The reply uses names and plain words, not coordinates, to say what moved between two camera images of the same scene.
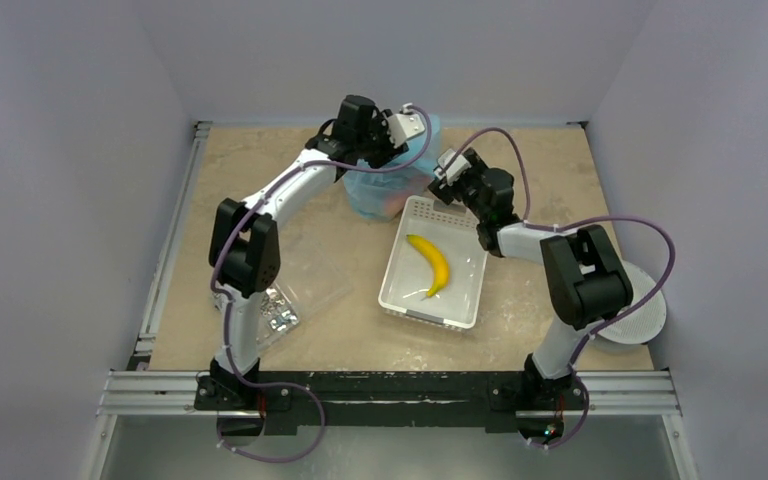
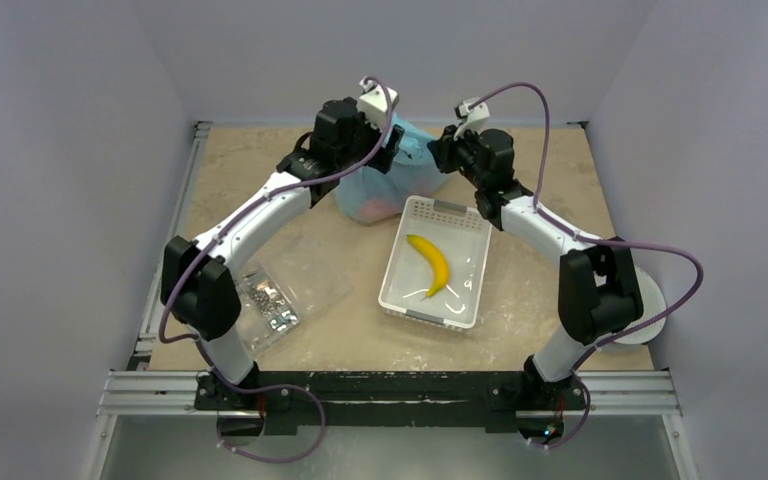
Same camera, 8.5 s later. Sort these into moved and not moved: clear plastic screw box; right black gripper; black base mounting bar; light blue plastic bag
Moved: right black gripper
Not moved: light blue plastic bag; black base mounting bar; clear plastic screw box
